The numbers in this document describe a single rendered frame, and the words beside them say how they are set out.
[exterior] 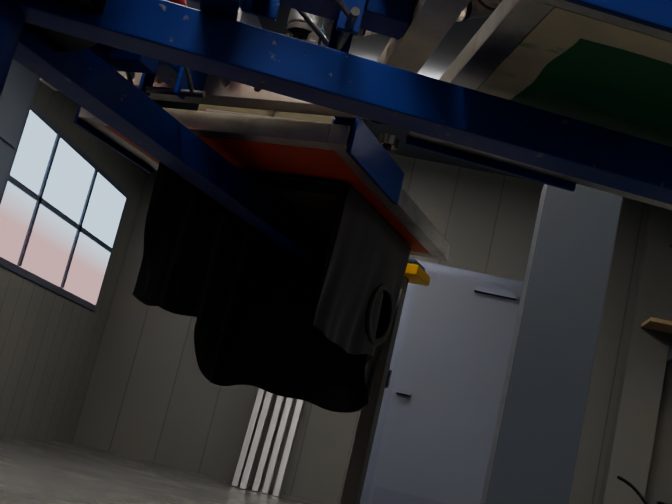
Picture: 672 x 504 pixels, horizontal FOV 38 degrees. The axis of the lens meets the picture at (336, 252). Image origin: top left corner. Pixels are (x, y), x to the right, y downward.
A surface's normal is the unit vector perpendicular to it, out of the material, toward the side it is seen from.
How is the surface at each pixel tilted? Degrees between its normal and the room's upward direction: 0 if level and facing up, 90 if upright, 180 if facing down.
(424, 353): 90
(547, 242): 90
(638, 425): 90
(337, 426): 90
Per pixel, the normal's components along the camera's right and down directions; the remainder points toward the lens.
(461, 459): -0.09, -0.22
